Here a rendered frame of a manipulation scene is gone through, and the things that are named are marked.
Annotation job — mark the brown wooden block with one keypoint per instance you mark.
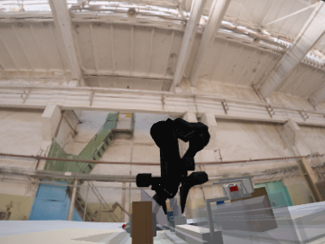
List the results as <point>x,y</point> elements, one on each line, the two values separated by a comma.
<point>142,227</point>
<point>258,192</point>

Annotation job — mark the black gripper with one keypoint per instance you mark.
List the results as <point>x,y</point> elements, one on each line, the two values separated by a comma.
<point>195,178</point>

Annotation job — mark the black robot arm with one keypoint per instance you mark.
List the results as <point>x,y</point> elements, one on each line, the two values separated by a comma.
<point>166,134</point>

